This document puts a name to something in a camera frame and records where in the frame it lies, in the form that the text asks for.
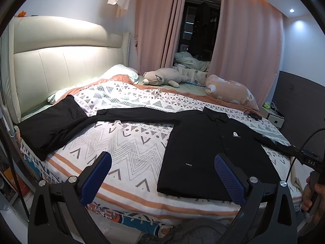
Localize folded black garment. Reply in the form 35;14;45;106
18;95;88;161

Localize white bed pillow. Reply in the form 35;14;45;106
100;64;139;83

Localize pink curtain panel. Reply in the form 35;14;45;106
208;0;284;106
134;0;185;74

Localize crumpled light green bedding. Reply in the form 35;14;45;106
173;52;210;86

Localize pink curtain right panel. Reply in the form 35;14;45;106
208;0;284;106

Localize black camera cable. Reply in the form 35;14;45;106
284;128;325;184

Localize pink curtain left panel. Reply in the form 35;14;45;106
134;0;185;74

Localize beige plush animal toy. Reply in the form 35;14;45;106
142;68;190;88

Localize black long sleeve shirt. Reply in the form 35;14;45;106
52;106;299;202

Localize cream padded headboard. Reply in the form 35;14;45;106
1;16;131;124

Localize orange object on headboard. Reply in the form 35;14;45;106
16;11;26;18

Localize peach fleece pillow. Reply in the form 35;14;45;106
206;74;259;111

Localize patterned white orange duvet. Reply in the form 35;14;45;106
20;74;303;232

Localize white box with items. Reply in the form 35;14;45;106
259;102;285;129

